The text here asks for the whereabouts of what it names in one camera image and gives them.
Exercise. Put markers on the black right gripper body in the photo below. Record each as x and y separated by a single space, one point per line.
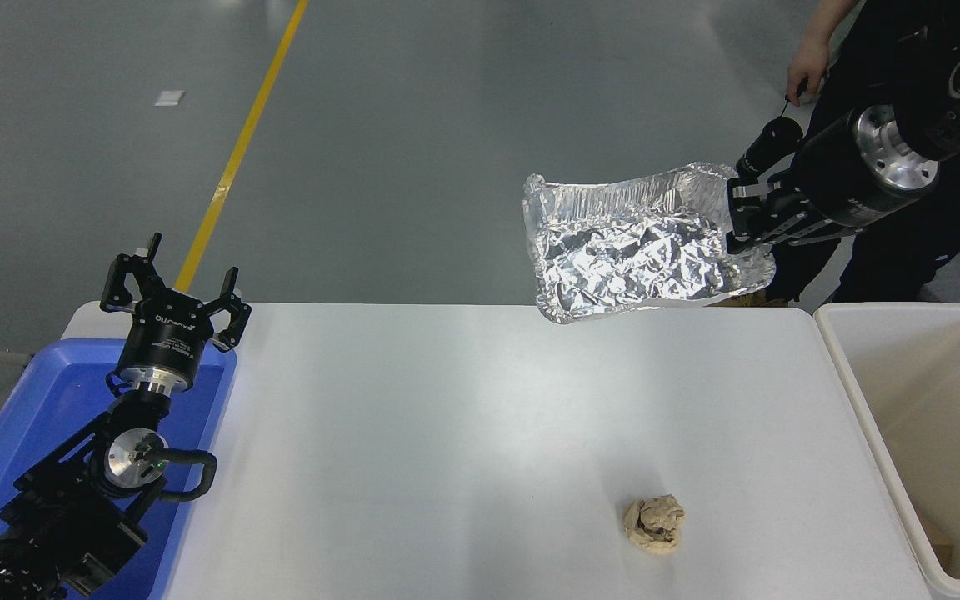
834 179

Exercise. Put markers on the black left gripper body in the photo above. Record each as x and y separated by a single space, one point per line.
165 337

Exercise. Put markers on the silver foil tray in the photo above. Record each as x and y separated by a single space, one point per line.
630 258

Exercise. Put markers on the person's forearm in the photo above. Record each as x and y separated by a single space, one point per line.
832 18

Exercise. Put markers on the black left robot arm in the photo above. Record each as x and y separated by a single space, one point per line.
72 508

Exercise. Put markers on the person's hand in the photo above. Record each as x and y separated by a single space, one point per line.
809 67

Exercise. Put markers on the person's tan shoe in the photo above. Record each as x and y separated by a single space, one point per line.
767 298

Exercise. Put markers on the person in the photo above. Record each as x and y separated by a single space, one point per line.
905 258

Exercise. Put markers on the blue plastic tray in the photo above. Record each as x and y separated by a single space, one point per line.
55 400

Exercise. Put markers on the small white paper scrap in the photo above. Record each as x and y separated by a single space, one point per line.
170 97

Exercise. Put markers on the large pale plastic bin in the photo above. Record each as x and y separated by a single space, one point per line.
947 392

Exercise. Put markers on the crumpled tan paper ball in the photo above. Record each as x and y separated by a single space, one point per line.
653 525

